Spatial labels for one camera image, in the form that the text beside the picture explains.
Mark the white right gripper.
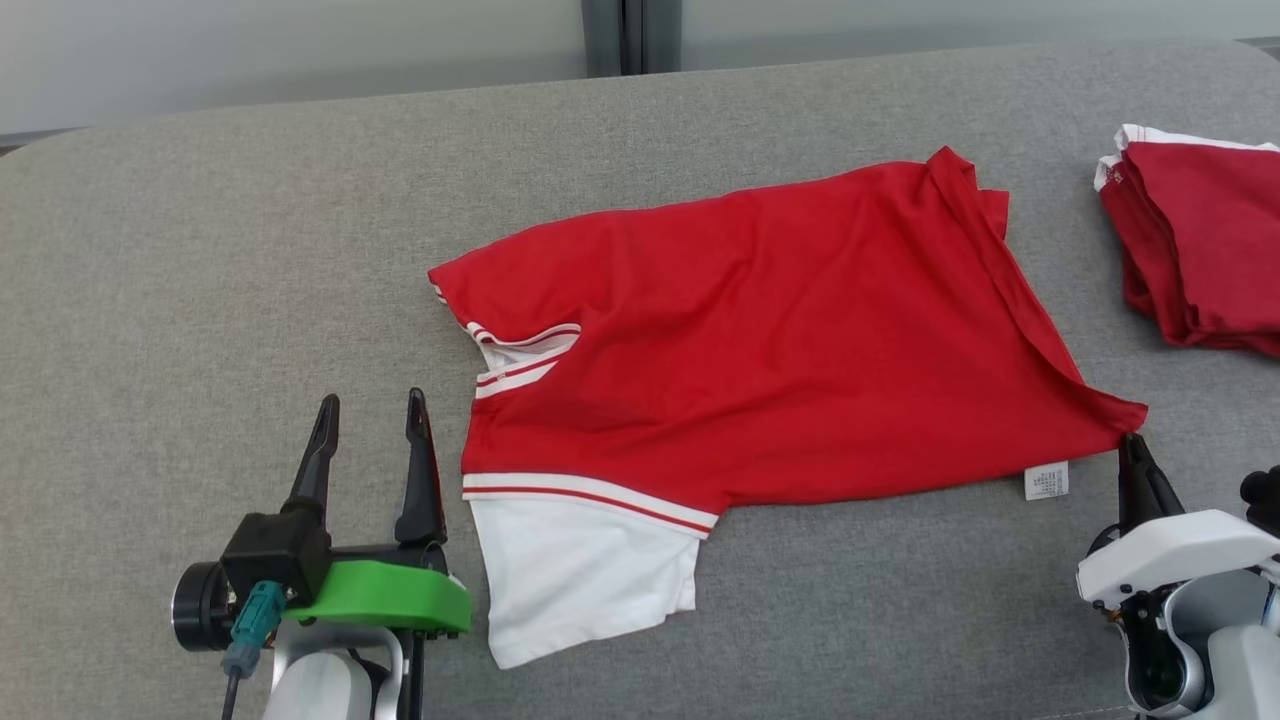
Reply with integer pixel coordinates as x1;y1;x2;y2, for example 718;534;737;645
1077;432;1280;719

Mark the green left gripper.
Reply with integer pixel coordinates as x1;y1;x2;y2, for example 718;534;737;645
283;388;473;641

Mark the plain red garment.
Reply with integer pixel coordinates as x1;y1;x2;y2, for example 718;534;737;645
1093;124;1280;359

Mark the red white striped jersey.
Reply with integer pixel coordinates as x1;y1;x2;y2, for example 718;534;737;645
428;146;1149;670

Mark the left teal plug cable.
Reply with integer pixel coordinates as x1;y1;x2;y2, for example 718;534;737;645
220;580;289;720

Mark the grey double metal post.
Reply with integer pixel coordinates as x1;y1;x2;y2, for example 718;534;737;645
581;0;684;78

